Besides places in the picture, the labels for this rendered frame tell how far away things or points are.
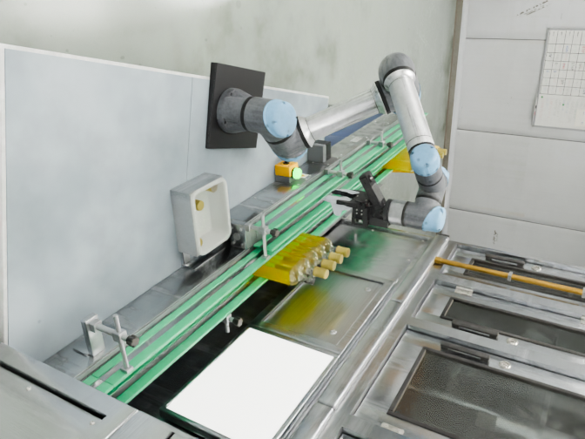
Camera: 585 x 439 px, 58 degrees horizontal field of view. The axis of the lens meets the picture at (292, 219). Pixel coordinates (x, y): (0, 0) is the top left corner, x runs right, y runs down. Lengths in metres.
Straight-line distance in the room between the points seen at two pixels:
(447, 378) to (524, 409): 0.22
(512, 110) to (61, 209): 6.67
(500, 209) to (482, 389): 6.43
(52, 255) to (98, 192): 0.20
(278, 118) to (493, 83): 6.01
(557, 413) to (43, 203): 1.44
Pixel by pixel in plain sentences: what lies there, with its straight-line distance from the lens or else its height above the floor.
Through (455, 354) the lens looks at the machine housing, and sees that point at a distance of 1.78.
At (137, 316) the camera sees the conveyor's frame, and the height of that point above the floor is 0.83.
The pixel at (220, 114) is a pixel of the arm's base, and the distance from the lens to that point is 1.78.
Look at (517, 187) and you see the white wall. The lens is 7.85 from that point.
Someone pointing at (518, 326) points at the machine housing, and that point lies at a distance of 1.96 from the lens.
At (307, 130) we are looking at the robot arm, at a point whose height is 1.02.
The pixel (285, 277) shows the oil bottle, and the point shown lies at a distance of 1.79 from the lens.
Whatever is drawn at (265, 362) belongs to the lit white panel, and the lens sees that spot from 1.64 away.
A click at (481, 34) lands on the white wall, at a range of 7.49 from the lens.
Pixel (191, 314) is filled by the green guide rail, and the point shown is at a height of 0.94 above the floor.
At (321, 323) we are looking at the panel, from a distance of 1.79.
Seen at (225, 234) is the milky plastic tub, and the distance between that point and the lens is 1.82.
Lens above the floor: 1.87
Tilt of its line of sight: 28 degrees down
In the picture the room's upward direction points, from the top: 102 degrees clockwise
